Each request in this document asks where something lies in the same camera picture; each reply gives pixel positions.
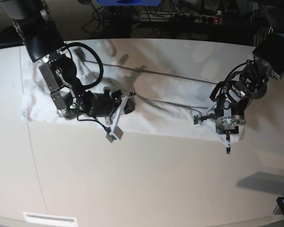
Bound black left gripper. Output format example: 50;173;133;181
215;94;246;135

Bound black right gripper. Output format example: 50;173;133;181
84;87;135;118

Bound white T-shirt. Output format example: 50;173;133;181
20;47;246;144

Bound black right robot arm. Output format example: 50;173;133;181
0;0;135;120

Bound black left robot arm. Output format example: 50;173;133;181
210;0;284;136

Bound black power strip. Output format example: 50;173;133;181
139;11;223;25

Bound white label strip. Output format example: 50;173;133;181
23;212;78;227

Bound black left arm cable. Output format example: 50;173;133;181
209;62;249;102

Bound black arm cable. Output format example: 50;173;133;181
209;62;249;102
59;42;114;133

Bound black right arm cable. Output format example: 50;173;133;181
59;42;114;133

